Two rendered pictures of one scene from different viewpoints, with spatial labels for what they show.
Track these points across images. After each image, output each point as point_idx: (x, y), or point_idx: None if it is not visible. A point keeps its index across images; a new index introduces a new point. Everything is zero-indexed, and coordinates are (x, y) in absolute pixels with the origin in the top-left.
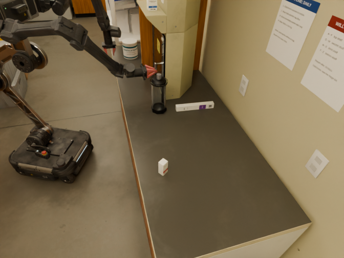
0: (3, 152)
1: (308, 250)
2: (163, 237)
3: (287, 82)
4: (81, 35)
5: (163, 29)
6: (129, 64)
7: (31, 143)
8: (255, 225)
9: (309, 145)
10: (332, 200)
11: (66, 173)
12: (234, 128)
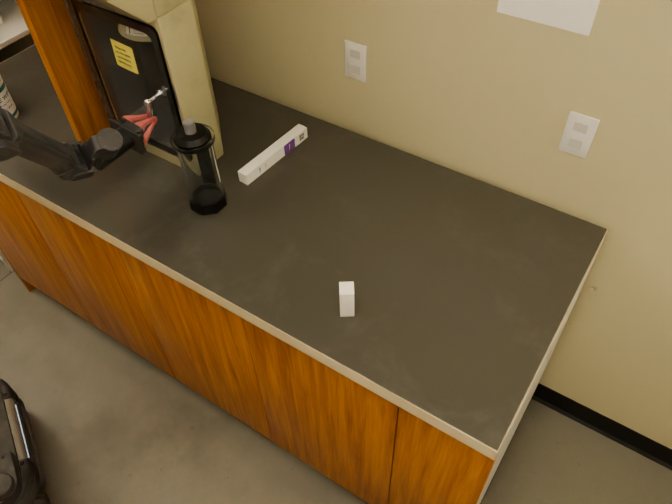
0: None
1: (611, 275)
2: (457, 406)
3: (466, 19)
4: (2, 117)
5: (148, 12)
6: (102, 133)
7: None
8: (552, 286)
9: (554, 110)
10: (626, 177)
11: (28, 501)
12: (379, 154)
